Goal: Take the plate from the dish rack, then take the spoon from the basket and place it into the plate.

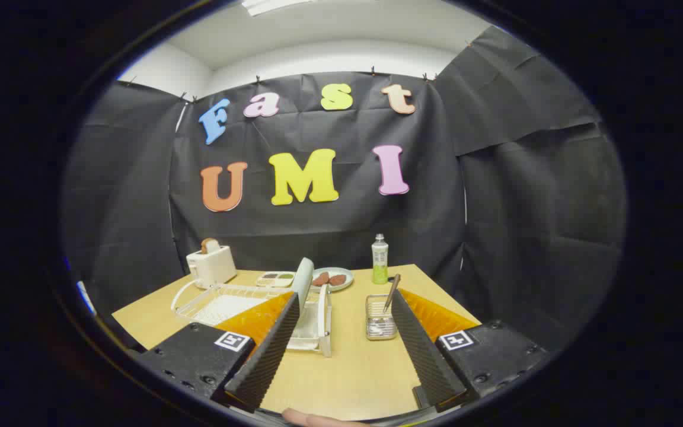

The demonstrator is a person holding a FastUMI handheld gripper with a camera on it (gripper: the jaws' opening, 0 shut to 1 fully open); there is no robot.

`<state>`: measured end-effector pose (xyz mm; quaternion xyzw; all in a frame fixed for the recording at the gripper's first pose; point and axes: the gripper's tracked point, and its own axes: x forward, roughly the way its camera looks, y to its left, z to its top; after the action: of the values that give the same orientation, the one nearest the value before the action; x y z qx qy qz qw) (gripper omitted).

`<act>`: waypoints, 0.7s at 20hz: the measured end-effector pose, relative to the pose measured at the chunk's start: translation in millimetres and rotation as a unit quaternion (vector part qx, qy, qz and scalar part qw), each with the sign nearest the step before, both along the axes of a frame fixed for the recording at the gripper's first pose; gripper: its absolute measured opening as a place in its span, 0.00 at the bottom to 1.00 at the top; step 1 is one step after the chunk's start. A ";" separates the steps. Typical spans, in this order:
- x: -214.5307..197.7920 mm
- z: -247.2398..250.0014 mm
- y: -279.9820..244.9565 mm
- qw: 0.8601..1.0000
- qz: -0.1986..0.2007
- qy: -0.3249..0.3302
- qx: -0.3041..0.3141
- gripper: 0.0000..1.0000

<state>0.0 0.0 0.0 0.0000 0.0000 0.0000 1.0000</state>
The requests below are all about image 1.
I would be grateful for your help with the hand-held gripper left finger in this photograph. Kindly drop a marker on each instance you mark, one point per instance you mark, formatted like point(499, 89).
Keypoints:
point(267, 356)

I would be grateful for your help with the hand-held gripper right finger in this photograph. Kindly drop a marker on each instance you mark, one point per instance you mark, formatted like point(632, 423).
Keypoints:
point(424, 356)

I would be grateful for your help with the white dish rack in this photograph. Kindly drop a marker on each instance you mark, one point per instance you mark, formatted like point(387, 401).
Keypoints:
point(229, 305)

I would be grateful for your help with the metal spoon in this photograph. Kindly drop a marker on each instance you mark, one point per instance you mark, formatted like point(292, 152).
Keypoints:
point(393, 290)

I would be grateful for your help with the pale green plate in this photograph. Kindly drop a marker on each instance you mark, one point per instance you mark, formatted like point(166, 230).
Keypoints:
point(304, 279)

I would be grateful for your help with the green plate with meat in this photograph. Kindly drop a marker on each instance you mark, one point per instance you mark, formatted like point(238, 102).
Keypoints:
point(346, 273)

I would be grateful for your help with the white divided food tray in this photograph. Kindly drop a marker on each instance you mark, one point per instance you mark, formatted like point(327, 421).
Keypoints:
point(275, 284)

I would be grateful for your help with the white toaster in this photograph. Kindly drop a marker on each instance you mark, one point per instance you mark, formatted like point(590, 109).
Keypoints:
point(217, 267)

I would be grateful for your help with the green drink bottle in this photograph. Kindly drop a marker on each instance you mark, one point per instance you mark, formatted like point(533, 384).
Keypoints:
point(380, 261)

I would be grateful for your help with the toasted bread slice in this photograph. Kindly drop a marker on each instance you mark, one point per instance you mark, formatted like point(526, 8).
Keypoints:
point(210, 245)

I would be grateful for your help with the black backdrop cloth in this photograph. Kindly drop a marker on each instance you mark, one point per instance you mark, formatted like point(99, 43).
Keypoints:
point(495, 237)

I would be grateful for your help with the ceiling light panel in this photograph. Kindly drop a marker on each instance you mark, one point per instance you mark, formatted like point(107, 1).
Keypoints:
point(270, 5)

